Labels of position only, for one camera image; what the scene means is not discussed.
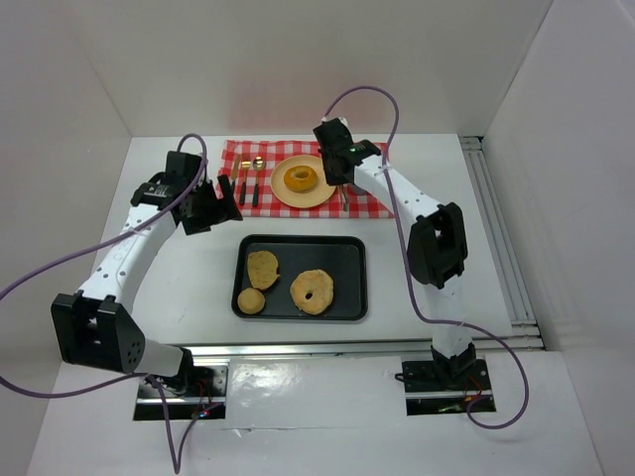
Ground metal tongs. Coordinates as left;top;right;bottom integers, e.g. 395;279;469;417
338;184;349;212

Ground orange glazed donut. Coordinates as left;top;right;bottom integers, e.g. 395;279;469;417
283;166;318;192

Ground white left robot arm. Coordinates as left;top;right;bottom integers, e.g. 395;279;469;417
51;173;241;391

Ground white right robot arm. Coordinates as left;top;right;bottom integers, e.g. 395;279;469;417
318;139;475;383

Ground flat speckled bread slice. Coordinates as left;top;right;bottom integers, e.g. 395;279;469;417
247;250;279;291

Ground blue cup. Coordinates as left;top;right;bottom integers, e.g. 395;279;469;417
347;183;366;195

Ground beige round plate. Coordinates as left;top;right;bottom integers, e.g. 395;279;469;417
270;155;335;209

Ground red white checkered cloth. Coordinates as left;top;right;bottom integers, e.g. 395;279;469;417
218;140;392;219

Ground black baking tray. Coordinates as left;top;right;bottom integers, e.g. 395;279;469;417
231;234;368;322

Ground round yellow muffin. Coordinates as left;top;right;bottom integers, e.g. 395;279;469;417
237;288;266;315

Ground pale bagel with hole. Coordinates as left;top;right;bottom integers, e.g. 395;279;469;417
290;269;334;315

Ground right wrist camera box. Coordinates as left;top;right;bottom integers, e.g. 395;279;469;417
313;117;353;157

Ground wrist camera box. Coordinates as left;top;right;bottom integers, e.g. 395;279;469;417
161;151;202;191
313;117;353;157

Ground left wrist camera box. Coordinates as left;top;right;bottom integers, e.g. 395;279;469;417
161;151;202;191

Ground gold fork black handle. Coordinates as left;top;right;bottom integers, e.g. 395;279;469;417
239;155;252;206

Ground gold knife black handle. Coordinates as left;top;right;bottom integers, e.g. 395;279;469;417
230;154;241;180

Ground gold spoon black handle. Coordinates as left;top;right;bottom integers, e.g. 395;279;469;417
252;156;266;207

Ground aluminium front rail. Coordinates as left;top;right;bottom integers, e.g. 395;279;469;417
183;340;432;362

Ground aluminium rail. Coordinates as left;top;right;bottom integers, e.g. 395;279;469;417
459;136;546;351
183;340;432;362

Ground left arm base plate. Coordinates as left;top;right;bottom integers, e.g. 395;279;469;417
133;365;229;421

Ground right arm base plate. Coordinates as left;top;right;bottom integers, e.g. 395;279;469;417
395;359;496;416

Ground aluminium right side rail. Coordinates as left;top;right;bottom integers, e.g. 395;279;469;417
459;136;546;351

